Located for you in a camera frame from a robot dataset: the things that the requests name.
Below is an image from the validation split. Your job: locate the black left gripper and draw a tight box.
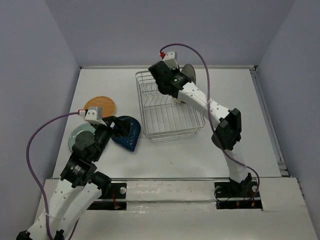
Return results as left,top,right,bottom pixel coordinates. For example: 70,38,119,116
92,115,133,161

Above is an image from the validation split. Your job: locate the cream plate with black patch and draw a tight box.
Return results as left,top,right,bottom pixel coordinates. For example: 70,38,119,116
173,98,185,104

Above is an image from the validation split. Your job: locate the grey reindeer pattern plate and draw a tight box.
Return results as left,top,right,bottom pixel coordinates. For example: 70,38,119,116
181,64,196,84

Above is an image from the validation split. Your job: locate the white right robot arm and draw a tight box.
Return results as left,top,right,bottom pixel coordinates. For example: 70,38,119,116
148,60,249,196

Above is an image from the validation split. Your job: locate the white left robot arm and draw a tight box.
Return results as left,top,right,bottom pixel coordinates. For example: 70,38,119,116
16,116,141,240

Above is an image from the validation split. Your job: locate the orange woven round plate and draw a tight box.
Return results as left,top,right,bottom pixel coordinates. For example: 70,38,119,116
83,96,116,118

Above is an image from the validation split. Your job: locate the dark blue glazed plate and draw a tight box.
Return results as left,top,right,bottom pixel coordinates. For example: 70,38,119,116
111,116,141,152

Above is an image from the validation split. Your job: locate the mint green flower plate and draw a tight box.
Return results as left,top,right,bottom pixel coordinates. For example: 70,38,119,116
68,123,95,153

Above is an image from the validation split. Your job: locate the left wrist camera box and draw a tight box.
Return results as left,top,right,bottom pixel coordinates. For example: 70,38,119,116
84,106,105,125

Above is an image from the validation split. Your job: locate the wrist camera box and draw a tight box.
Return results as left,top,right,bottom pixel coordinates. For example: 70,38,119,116
84,106,105,125
160,51,179,70

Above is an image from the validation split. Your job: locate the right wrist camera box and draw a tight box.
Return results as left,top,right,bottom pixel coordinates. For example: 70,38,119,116
160,51,179,70

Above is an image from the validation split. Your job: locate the metal wire dish rack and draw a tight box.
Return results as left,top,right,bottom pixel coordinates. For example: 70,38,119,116
135,70,205,139

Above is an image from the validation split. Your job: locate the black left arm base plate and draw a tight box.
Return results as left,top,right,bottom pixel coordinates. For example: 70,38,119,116
87,182,127,211

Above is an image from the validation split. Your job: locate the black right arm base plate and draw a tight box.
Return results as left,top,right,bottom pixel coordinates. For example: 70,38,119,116
213,181,263,210

